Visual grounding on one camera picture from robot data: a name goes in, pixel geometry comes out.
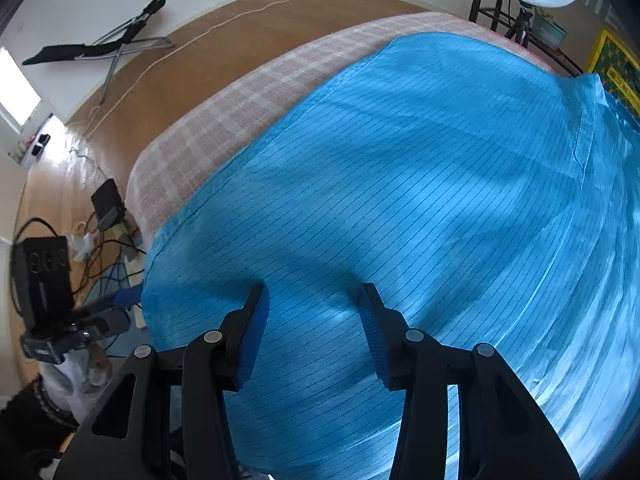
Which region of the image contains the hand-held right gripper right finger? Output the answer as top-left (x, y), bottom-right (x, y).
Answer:
top-left (361, 282), bottom-right (582, 480)

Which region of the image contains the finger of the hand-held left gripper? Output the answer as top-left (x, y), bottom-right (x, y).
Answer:
top-left (75, 286), bottom-right (144, 313)
top-left (92, 308), bottom-right (132, 336)

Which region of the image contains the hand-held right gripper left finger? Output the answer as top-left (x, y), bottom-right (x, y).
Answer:
top-left (52, 282), bottom-right (272, 480)

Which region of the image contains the blue pinstriped garment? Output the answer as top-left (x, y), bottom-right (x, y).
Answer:
top-left (141, 31), bottom-right (640, 480)

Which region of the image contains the person's left forearm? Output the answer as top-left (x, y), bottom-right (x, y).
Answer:
top-left (0, 375), bottom-right (81, 480)

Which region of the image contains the person's left hand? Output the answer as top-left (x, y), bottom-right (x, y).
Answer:
top-left (39, 345), bottom-right (118, 418)

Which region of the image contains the white power strip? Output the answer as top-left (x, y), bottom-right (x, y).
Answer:
top-left (72, 230), bottom-right (98, 261)

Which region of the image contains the black power box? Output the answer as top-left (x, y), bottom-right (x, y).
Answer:
top-left (91, 178), bottom-right (126, 233)

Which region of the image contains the pink plaid blanket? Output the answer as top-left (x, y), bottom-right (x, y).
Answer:
top-left (125, 10), bottom-right (576, 241)

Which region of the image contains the small bright window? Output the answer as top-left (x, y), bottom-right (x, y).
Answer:
top-left (0, 47), bottom-right (42, 126)

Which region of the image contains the black folding stand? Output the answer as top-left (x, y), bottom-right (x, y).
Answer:
top-left (21, 0), bottom-right (177, 106)

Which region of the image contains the small potted plant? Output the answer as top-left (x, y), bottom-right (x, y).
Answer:
top-left (531, 10), bottom-right (568, 51)

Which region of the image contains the black beaded bracelet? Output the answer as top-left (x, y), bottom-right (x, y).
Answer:
top-left (27, 375), bottom-right (81, 433)

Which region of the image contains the white floor cable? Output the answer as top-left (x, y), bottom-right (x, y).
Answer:
top-left (65, 0), bottom-right (351, 161)

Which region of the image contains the black ring light stand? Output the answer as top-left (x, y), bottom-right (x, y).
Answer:
top-left (505, 7), bottom-right (533, 48)

